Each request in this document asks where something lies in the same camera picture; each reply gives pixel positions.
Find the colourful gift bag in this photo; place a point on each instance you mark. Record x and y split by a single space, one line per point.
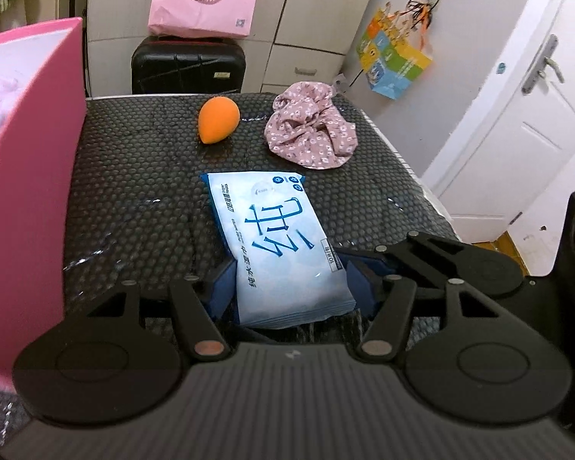
393 57

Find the blue wet wipes pack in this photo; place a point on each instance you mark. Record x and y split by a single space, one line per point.
278 249

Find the black honeycomb mat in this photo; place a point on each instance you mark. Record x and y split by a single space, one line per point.
139 191

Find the orange makeup sponge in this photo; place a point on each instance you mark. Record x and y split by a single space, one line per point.
218 120

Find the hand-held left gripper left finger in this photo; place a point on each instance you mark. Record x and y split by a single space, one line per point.
220 287

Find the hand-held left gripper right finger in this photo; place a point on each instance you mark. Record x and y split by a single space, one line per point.
362 287

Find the pink floral cloth cap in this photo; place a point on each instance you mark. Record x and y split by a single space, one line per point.
311 129

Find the black suitcase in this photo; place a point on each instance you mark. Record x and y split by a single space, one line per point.
187 64

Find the pink storage box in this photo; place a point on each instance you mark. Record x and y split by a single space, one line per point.
33 201

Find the pink tote bag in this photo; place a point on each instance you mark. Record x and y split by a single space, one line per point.
196 5

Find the beige wardrobe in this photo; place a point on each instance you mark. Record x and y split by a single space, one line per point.
306 9

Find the white door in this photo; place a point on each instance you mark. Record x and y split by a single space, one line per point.
508 129

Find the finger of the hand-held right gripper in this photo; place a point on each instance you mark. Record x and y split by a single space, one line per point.
364 261

